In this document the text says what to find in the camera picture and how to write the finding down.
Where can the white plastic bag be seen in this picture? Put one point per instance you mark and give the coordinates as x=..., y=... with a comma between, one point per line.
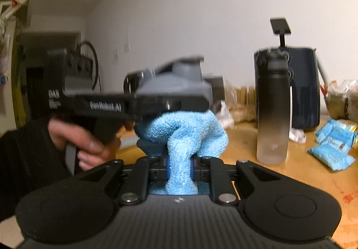
x=223, y=114

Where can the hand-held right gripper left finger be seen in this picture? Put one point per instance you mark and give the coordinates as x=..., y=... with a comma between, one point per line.
x=156, y=170

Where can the black gradient water bottle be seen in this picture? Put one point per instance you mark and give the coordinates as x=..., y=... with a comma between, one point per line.
x=272, y=103

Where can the blue plastic packet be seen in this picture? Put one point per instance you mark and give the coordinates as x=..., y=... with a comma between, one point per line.
x=344, y=128
x=331, y=158
x=332, y=139

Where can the clear plastic bag of food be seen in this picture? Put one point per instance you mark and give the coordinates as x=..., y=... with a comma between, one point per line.
x=342, y=97

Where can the person's left hand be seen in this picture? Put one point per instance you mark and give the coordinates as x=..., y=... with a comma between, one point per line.
x=84, y=144

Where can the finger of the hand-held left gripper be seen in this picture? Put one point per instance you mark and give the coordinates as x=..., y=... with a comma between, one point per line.
x=151, y=106

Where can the bicycle wheel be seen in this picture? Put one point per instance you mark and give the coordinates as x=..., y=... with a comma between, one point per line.
x=92, y=64

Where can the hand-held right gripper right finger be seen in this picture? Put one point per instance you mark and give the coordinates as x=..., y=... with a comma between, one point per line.
x=201, y=170

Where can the white ribbon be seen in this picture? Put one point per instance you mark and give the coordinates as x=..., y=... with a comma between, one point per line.
x=298, y=135

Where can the blue microfibre cloth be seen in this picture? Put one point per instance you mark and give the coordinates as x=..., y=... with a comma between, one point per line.
x=181, y=137

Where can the dark blue air fryer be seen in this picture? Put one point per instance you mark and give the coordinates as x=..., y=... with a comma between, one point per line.
x=306, y=92

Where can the black sleeved left forearm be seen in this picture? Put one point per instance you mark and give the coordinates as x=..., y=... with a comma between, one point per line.
x=25, y=167

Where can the black phone stand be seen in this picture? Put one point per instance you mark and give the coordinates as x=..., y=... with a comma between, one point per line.
x=281, y=28

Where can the grey water bottle lid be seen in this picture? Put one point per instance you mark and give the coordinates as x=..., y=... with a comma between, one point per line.
x=181, y=83

